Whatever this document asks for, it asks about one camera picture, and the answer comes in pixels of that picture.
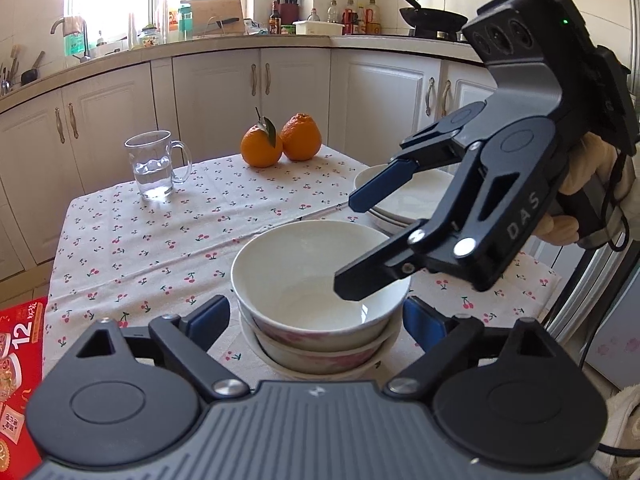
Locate knife block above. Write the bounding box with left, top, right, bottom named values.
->
left=276, top=0, right=300, bottom=25

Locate gloved right hand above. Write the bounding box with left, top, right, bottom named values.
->
left=533, top=132, right=639, bottom=246

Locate glass mug with water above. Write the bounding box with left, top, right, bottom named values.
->
left=124, top=130, right=192, bottom=202

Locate cherry print tablecloth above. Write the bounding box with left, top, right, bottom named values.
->
left=43, top=146, right=564, bottom=387

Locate white rectangular tray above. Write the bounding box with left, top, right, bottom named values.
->
left=294, top=21, right=344, bottom=36

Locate orange with leaf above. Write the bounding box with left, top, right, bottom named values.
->
left=240, top=108, right=283, bottom=169

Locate bumpy orange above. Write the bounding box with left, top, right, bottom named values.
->
left=280, top=114, right=322, bottom=162

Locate white floral bowl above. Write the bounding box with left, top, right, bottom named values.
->
left=254, top=343, right=396, bottom=382
left=240, top=312, right=401, bottom=380
left=230, top=220, right=411, bottom=351

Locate black wok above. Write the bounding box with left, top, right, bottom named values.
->
left=399, top=0, right=469, bottom=42

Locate kitchen faucet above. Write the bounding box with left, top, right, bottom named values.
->
left=50, top=16, right=91, bottom=63

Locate red drink carton box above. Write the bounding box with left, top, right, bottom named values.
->
left=0, top=297, right=47, bottom=480

